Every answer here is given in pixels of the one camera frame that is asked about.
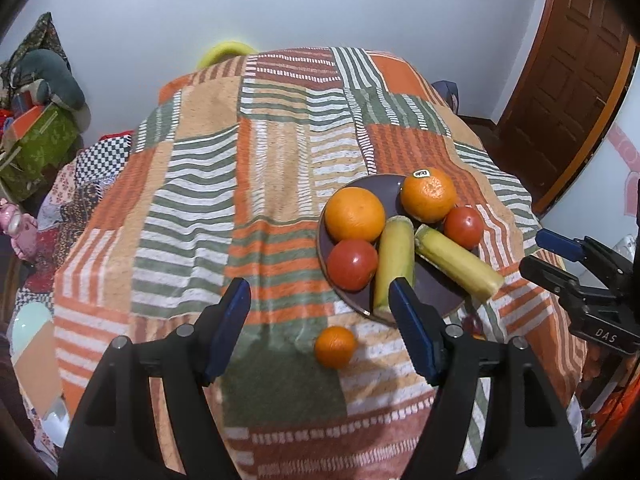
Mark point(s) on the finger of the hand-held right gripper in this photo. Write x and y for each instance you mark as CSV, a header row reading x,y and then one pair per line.
x,y
545,272
557,242

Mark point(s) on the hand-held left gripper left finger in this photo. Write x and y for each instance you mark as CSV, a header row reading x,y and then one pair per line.
x,y
230,327

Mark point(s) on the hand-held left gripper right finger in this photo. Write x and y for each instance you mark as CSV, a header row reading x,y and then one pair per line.
x,y
412,330

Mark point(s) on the purple round plate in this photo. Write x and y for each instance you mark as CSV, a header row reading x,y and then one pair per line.
x,y
437,290

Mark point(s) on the yellow green corn cob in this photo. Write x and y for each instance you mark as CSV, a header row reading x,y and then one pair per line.
x,y
457,262
395,255

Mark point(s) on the small tangerine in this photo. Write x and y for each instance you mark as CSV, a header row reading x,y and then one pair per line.
x,y
335,347

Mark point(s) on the red tomato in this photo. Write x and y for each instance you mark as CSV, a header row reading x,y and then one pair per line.
x,y
463,226
352,264

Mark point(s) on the smooth large orange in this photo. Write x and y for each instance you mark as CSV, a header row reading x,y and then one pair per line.
x,y
355,214

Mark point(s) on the wrinkled large orange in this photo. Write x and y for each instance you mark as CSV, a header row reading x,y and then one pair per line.
x,y
428,195

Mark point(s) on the dark purple plum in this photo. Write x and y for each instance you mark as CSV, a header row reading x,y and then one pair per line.
x,y
472,324

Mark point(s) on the white sliding wardrobe door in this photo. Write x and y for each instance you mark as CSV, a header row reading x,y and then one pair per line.
x,y
600,185

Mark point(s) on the striped patchwork blanket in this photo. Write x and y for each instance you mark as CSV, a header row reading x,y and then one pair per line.
x,y
225,185

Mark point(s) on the brown wooden door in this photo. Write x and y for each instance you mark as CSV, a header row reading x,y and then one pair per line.
x,y
570,75

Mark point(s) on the brown cardboard sheet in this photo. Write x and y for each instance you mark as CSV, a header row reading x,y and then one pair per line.
x,y
40,365

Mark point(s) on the light green disc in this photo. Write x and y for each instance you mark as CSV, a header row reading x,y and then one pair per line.
x,y
30,322

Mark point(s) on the floral quilt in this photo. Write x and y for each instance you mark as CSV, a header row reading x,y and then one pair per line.
x,y
65,190

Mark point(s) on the pink bunny toy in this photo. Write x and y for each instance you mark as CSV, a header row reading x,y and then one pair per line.
x,y
17,227

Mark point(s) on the green patterned storage box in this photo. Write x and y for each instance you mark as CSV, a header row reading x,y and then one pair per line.
x,y
37,145

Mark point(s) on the dark patterned bag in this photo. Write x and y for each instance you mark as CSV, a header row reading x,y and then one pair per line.
x,y
37,35

